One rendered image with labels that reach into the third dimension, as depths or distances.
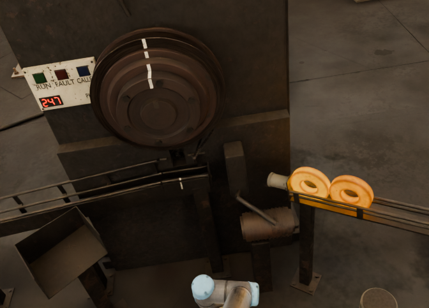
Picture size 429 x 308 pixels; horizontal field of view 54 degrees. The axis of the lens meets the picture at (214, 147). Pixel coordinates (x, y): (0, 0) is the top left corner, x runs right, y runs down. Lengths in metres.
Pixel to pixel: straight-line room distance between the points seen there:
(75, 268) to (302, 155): 1.65
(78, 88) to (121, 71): 0.29
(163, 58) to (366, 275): 1.49
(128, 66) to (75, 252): 0.79
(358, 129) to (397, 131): 0.25
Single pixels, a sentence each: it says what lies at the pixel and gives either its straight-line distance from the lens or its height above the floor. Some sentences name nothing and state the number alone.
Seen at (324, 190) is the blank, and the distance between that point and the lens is 1.66.
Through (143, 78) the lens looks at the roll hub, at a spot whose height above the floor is 1.25.
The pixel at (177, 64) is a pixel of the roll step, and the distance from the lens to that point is 1.39.
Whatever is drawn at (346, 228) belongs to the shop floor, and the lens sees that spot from 2.46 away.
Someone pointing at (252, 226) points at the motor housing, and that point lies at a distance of 1.79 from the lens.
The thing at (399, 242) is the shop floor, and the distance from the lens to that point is 2.46.
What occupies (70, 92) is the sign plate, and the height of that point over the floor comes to 1.12.
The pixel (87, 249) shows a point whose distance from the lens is 1.79.
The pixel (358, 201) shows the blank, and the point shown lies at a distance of 1.64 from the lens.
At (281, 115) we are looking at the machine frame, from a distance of 1.75.
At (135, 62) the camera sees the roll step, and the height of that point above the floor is 1.28.
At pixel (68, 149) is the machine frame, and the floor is 0.87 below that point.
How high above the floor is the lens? 1.94
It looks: 41 degrees down
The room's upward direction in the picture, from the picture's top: 10 degrees counter-clockwise
